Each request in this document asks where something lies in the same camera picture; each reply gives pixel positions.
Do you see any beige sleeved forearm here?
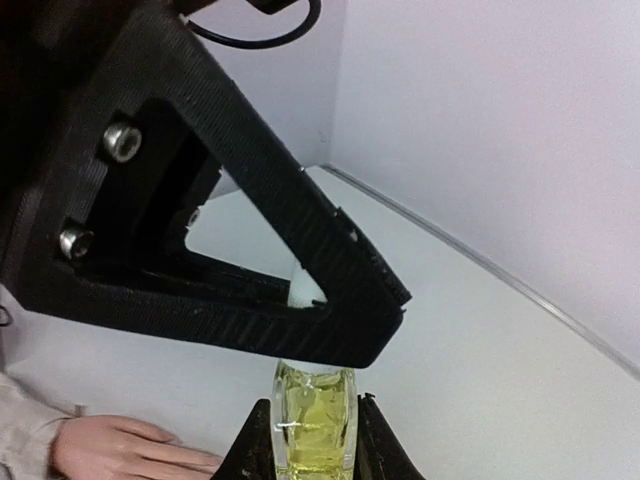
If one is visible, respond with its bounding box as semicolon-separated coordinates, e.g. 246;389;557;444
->
1;373;72;480

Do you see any bare human hand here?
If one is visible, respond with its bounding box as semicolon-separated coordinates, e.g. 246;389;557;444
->
50;415;222;480

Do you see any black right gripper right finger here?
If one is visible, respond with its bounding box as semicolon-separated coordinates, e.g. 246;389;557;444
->
355;393;425;480

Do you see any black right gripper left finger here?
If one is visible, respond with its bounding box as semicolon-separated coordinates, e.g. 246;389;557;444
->
212;399;275;480

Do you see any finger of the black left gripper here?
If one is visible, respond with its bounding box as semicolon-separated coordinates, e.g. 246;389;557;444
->
74;7;414;321
14;190;405;368

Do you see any yellow nail polish bottle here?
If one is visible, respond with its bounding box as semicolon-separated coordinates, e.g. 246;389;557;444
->
270;360;358;480

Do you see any aluminium table rear rail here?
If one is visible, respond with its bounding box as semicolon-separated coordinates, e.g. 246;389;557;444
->
320;165;639;380

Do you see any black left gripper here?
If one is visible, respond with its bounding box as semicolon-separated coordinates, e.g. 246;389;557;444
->
1;1;144;289

